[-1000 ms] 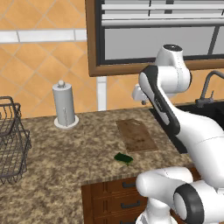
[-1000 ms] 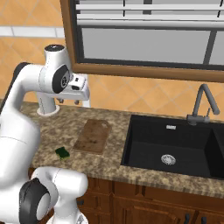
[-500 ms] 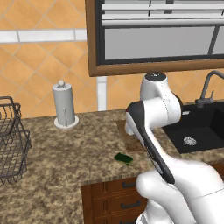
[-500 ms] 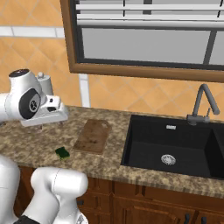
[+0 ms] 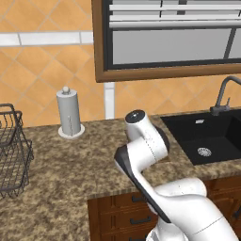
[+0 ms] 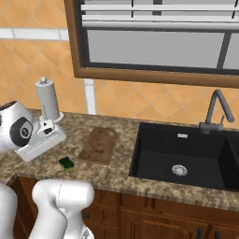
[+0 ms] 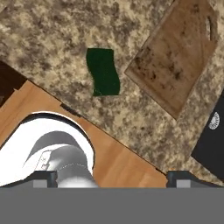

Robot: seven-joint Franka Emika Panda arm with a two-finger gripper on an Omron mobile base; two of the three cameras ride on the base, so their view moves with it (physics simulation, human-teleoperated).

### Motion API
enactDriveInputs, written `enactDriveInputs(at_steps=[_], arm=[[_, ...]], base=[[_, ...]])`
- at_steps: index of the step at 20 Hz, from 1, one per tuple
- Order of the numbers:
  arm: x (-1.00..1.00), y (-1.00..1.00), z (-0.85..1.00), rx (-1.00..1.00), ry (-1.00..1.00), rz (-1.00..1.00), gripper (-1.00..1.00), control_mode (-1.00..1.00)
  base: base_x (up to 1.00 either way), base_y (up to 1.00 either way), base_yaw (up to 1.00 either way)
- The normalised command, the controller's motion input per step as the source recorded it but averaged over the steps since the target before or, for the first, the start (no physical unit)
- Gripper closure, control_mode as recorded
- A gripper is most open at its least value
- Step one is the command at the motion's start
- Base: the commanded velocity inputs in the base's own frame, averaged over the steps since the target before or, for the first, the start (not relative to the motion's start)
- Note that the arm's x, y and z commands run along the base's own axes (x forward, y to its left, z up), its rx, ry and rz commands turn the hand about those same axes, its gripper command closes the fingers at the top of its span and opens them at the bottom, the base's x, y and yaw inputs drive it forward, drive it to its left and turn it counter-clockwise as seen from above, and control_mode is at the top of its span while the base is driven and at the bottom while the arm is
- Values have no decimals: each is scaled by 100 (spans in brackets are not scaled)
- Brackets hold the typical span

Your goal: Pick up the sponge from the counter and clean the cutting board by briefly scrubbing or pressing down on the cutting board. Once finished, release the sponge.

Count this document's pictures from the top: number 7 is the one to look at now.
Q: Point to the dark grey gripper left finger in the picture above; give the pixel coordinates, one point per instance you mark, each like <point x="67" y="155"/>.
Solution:
<point x="46" y="178"/>

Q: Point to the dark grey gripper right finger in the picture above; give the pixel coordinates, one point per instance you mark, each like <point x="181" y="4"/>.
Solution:
<point x="178" y="177"/>

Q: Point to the wooden cutting board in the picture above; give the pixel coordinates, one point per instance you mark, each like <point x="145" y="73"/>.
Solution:
<point x="175" y="58"/>

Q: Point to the dark green sponge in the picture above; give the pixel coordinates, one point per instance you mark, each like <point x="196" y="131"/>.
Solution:
<point x="103" y="71"/>

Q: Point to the black hob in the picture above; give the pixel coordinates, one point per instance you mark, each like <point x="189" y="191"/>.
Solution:
<point x="211" y="145"/>

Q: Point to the wooden cupboard front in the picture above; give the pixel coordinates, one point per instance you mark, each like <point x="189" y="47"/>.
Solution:
<point x="122" y="163"/>

